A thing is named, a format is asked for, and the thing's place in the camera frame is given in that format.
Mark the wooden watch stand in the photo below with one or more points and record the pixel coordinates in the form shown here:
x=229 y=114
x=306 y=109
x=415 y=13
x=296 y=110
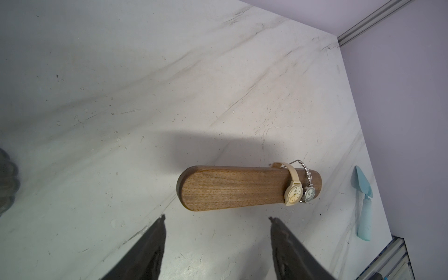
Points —
x=204 y=188

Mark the cream strap wrist watch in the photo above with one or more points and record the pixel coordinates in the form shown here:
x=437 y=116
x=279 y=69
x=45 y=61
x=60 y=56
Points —
x=294 y=192

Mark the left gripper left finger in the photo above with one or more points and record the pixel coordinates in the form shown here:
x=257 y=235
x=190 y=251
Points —
x=144 y=260

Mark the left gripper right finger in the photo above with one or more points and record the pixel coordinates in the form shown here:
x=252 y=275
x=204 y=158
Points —
x=292 y=261

